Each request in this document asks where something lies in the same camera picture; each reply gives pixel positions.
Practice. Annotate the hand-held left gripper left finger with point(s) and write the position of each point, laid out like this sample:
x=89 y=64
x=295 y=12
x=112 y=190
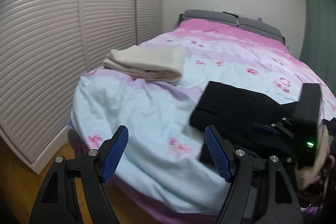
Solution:
x=116 y=153

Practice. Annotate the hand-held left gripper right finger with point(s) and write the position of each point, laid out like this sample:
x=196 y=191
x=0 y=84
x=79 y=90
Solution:
x=218 y=153

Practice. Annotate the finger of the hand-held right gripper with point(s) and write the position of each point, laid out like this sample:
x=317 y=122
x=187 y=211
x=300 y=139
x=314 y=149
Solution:
x=262 y=128

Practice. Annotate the black pants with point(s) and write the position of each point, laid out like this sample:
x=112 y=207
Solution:
x=236 y=108

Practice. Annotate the pink floral bed duvet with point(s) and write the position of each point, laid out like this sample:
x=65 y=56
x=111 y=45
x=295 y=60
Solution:
x=157 y=113

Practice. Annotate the purple bed sheet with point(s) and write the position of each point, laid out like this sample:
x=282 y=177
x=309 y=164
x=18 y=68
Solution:
x=147 y=204

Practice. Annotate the person's patterned clothing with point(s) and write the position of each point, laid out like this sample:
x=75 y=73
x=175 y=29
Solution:
x=323 y=176

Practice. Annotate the green curtain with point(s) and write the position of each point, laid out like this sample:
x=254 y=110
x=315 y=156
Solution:
x=317 y=29

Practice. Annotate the cream folded blanket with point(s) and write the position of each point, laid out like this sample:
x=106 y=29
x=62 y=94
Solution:
x=147 y=61

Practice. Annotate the dark flat object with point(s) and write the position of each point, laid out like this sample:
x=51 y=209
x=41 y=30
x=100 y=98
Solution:
x=231 y=13

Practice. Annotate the grey padded headboard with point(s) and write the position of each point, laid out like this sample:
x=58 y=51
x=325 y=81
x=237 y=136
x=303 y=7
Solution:
x=207 y=15

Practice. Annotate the white louvered wardrobe doors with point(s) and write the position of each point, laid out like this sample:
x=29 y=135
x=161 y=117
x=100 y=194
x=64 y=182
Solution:
x=52 y=43

